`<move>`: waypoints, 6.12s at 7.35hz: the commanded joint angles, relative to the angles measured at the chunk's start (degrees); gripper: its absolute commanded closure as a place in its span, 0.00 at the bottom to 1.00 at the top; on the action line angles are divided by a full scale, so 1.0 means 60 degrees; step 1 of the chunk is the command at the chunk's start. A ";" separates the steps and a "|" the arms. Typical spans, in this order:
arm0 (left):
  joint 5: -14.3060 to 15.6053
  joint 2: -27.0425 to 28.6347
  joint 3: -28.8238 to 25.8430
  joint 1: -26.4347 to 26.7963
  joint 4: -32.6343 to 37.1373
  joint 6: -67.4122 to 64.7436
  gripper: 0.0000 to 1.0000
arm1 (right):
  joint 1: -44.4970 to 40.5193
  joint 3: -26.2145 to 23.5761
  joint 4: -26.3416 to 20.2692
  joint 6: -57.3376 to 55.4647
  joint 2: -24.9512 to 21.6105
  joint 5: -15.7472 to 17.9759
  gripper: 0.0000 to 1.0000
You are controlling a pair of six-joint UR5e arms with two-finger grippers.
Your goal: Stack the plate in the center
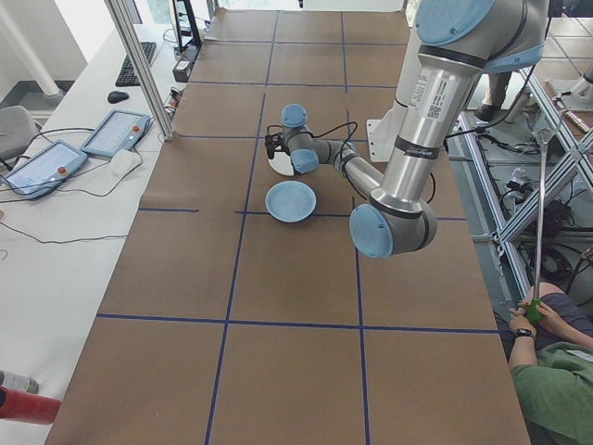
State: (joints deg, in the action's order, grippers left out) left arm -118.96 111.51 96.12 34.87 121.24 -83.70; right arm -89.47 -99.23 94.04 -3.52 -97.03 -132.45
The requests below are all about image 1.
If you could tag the black monitor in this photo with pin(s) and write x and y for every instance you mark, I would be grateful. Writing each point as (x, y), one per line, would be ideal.
(187, 23)

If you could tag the aluminium extrusion post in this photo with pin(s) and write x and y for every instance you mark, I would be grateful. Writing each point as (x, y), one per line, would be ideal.
(139, 69)

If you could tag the person in green shirt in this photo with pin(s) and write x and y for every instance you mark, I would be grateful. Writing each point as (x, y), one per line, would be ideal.
(556, 380)

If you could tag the black computer mouse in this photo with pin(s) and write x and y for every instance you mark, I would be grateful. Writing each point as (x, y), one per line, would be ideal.
(117, 96)

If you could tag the black wristwatch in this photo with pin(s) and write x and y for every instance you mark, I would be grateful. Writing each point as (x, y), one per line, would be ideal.
(523, 332)

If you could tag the person's left hand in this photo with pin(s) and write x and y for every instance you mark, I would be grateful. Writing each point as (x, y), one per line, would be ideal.
(543, 317)

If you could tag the grey chair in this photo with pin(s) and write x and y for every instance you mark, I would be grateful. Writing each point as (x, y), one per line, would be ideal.
(14, 130)

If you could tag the black computer box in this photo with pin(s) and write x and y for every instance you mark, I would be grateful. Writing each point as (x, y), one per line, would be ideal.
(185, 65)

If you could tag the blue-framed teach pendant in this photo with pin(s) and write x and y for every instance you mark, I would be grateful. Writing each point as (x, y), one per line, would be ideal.
(118, 132)
(44, 169)

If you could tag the white ceramic plate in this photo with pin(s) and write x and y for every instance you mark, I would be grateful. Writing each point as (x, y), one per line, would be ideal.
(281, 168)

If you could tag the person's left forearm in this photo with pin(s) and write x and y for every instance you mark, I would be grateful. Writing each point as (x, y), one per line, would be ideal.
(521, 352)

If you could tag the clear drinking bottle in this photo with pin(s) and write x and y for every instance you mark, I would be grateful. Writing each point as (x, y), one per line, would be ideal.
(18, 382)

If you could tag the white crumpled cloth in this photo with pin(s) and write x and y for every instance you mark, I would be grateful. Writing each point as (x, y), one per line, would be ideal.
(124, 162)

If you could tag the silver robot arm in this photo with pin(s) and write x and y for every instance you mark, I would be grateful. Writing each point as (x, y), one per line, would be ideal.
(417, 139)

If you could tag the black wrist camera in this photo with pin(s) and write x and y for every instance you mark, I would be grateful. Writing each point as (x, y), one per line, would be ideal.
(273, 141)

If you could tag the pale blue-green ceramic plate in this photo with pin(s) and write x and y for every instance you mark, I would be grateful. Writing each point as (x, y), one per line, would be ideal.
(291, 199)

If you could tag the V-shaped metal bar frame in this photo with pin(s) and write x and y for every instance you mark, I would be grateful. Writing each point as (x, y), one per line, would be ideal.
(491, 204)

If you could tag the person in tan trousers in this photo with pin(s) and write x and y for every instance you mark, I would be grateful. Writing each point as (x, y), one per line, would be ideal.
(496, 90)

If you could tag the white round pillar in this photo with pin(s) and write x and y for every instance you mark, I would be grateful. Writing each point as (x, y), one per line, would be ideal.
(44, 79)

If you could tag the blue ceramic plate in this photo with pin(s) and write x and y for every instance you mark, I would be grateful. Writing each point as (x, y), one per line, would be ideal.
(291, 223)

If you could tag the black keyboard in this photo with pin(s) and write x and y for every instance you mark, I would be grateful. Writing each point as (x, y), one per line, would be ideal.
(136, 62)

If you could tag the red bottle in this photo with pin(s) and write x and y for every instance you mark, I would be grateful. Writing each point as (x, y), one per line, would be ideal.
(28, 408)

